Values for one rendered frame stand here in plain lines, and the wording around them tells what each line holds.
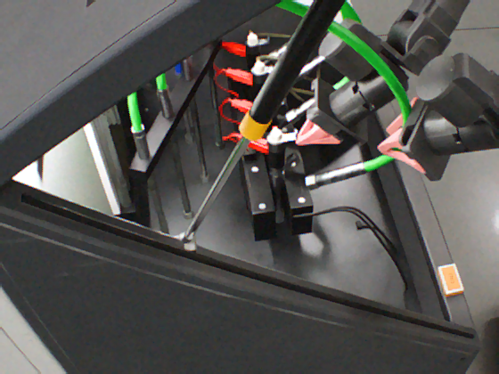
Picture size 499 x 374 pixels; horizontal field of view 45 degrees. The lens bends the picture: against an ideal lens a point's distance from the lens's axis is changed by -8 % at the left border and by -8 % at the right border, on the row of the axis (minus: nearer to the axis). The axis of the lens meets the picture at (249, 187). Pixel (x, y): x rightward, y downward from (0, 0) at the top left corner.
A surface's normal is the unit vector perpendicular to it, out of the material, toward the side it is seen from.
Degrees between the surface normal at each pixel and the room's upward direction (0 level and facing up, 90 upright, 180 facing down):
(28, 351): 90
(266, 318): 90
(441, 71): 49
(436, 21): 62
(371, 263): 0
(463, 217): 0
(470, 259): 0
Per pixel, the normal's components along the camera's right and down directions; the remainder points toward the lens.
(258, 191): -0.05, -0.62
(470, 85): -0.21, 0.85
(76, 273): 0.14, 0.77
